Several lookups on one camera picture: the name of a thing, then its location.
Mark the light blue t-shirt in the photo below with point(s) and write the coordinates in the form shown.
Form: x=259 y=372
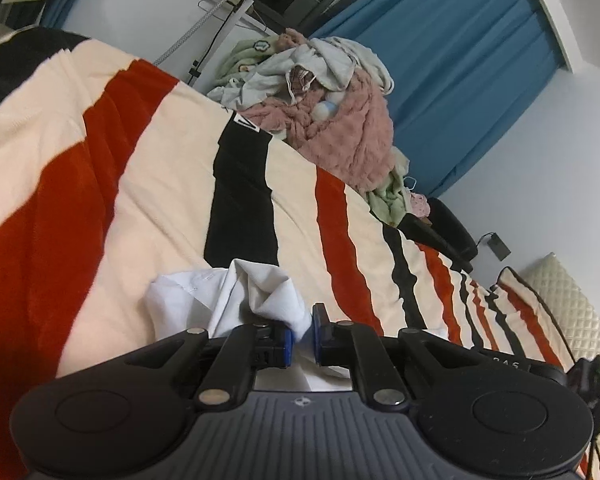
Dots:
x=260 y=290

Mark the cream quilted headboard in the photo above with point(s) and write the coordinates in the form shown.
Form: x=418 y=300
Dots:
x=580 y=300

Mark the black wall socket charger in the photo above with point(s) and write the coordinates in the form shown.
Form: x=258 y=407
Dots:
x=495 y=246

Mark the wide blue curtain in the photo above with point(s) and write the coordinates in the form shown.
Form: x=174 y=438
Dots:
x=455 y=60

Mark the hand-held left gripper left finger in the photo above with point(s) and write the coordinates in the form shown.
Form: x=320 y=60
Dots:
x=286 y=347

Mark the grey white garment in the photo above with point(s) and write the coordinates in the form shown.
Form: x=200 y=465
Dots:
x=330 y=55

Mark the pink fluffy blanket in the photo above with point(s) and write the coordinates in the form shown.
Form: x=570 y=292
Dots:
x=350 y=135

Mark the garment steamer stand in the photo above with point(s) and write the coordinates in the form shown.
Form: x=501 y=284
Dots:
x=230 y=10

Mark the striped pillow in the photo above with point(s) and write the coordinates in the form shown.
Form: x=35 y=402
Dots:
x=525 y=305

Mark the red black cream striped blanket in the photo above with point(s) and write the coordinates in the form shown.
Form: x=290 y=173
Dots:
x=155 y=170

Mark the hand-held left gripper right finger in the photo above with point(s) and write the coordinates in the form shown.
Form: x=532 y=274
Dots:
x=316 y=335

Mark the black armchair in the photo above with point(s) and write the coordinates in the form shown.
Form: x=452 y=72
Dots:
x=450 y=230

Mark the pink cloth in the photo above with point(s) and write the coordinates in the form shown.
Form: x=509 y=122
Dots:
x=420 y=205

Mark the pile of mixed clothes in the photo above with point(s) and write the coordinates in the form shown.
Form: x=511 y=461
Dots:
x=387 y=200

